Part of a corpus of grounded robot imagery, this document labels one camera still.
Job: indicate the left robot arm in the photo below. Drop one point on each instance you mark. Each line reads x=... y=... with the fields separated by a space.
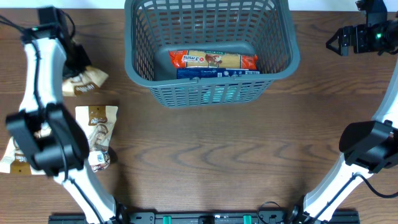
x=48 y=135

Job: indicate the orange spaghetti packet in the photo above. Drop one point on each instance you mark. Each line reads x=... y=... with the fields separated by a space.
x=212 y=59

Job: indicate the light teal wipes packet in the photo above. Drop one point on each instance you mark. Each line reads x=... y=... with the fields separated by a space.
x=223 y=93

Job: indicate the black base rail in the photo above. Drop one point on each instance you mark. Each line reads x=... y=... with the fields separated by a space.
x=264 y=216

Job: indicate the cream snack pouch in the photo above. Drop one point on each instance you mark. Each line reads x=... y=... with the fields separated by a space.
x=89 y=80

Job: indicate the blue carton box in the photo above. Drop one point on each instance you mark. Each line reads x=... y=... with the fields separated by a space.
x=212 y=72

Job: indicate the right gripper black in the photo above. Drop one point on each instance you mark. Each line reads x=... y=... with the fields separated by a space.
x=360 y=45

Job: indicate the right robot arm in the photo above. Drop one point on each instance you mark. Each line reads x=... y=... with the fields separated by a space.
x=365 y=147

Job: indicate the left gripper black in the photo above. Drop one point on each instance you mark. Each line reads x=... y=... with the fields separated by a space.
x=84 y=57

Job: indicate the grey plastic basket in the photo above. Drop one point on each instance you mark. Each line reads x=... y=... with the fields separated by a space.
x=248 y=27

